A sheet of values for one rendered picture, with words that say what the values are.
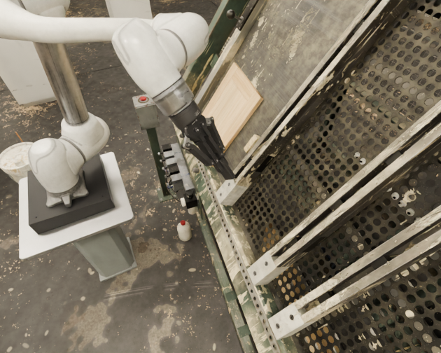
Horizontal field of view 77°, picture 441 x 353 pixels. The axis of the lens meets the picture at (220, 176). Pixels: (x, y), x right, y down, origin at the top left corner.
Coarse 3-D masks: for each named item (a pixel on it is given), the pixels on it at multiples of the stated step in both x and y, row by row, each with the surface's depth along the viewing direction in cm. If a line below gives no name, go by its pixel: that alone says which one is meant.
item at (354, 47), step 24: (384, 0) 73; (408, 0) 74; (360, 24) 78; (384, 24) 77; (336, 48) 83; (360, 48) 81; (312, 72) 89; (336, 72) 85; (312, 96) 89; (288, 120) 94; (264, 144) 101; (240, 168) 110; (264, 168) 109; (216, 192) 120; (240, 192) 115
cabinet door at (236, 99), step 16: (224, 80) 137; (240, 80) 127; (224, 96) 136; (240, 96) 126; (256, 96) 116; (208, 112) 145; (224, 112) 134; (240, 112) 123; (224, 128) 132; (240, 128) 123; (224, 144) 129
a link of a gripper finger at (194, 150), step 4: (188, 144) 67; (192, 144) 69; (184, 148) 69; (192, 148) 68; (196, 148) 69; (192, 152) 70; (196, 152) 69; (200, 152) 70; (196, 156) 71; (200, 156) 70; (204, 156) 71; (200, 160) 72; (204, 160) 72; (208, 160) 72; (212, 160) 73; (204, 164) 73; (212, 164) 72
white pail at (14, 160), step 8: (16, 144) 221; (24, 144) 223; (8, 152) 217; (16, 152) 217; (24, 152) 217; (0, 160) 211; (8, 160) 211; (16, 160) 207; (24, 160) 211; (8, 168) 207; (16, 168) 204; (24, 168) 207; (16, 176) 212; (24, 176) 214
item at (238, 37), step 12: (264, 0) 122; (252, 12) 124; (252, 24) 128; (240, 36) 130; (228, 48) 135; (228, 60) 137; (216, 72) 140; (204, 84) 147; (216, 84) 145; (204, 96) 148
